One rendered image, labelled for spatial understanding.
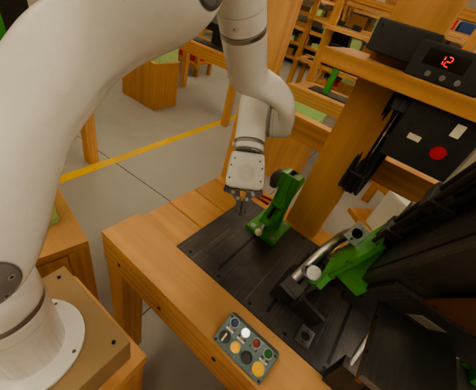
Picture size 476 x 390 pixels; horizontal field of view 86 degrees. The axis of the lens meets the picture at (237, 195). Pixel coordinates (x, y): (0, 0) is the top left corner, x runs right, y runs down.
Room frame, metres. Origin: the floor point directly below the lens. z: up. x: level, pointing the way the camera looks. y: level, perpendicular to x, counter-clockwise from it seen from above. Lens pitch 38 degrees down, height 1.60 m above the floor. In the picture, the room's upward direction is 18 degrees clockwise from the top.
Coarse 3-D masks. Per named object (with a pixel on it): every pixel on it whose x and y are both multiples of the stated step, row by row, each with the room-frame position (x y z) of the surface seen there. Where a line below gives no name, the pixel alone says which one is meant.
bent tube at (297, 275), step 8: (360, 224) 0.53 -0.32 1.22; (344, 232) 0.55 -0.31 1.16; (352, 232) 0.57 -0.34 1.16; (360, 232) 0.53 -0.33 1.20; (368, 232) 0.51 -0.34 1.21; (328, 240) 0.59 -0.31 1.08; (336, 240) 0.57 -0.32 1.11; (344, 240) 0.56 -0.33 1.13; (352, 240) 0.50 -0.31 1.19; (360, 240) 0.50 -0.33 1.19; (320, 248) 0.57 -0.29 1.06; (328, 248) 0.57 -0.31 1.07; (312, 256) 0.55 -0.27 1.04; (320, 256) 0.55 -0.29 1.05; (304, 264) 0.53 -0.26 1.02; (312, 264) 0.53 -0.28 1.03; (296, 272) 0.50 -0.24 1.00; (296, 280) 0.49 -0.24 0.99
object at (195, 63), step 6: (204, 30) 5.57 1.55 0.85; (210, 30) 5.78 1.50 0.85; (180, 54) 5.70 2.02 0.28; (180, 60) 5.58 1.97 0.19; (192, 60) 5.56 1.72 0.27; (198, 60) 5.49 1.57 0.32; (204, 60) 5.85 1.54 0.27; (192, 66) 5.46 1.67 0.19; (198, 66) 5.51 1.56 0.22; (210, 66) 5.87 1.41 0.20; (210, 72) 5.90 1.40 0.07
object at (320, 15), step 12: (324, 0) 10.31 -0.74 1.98; (336, 0) 10.30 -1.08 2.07; (300, 12) 10.55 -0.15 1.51; (324, 12) 10.68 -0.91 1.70; (360, 12) 9.85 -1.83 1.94; (300, 24) 10.62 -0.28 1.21; (300, 36) 10.57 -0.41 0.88; (312, 36) 10.70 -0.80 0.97; (288, 48) 10.68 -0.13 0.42; (312, 48) 10.29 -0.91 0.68
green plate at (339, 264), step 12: (384, 240) 0.43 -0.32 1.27; (348, 252) 0.48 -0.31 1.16; (360, 252) 0.44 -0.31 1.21; (372, 252) 0.41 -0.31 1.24; (336, 264) 0.46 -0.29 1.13; (348, 264) 0.42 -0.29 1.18; (360, 264) 0.42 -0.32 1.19; (348, 276) 0.42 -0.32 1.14; (360, 276) 0.42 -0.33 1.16; (348, 288) 0.42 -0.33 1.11; (360, 288) 0.41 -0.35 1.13
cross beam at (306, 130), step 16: (304, 128) 1.00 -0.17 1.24; (320, 128) 0.97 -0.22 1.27; (304, 144) 0.99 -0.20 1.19; (320, 144) 0.96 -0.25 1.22; (384, 160) 0.86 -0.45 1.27; (384, 176) 0.85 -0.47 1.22; (400, 176) 0.83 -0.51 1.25; (416, 176) 0.81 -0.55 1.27; (400, 192) 0.82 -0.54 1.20; (416, 192) 0.80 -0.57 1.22
